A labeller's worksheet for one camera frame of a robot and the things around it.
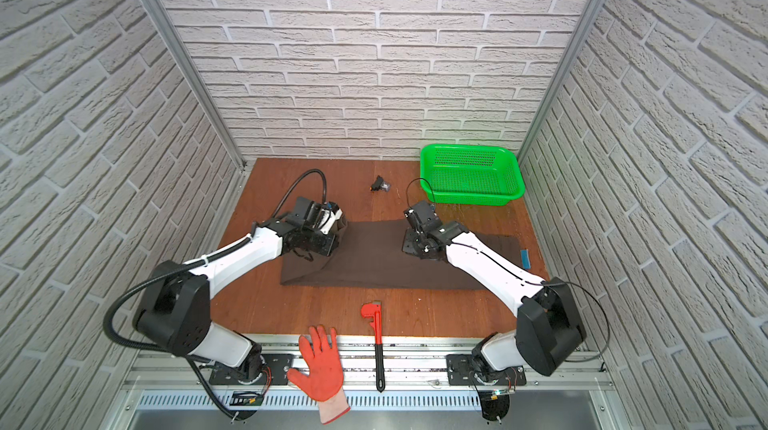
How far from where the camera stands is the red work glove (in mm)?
706

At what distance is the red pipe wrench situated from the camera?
2.42ft

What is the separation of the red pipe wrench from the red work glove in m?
0.09
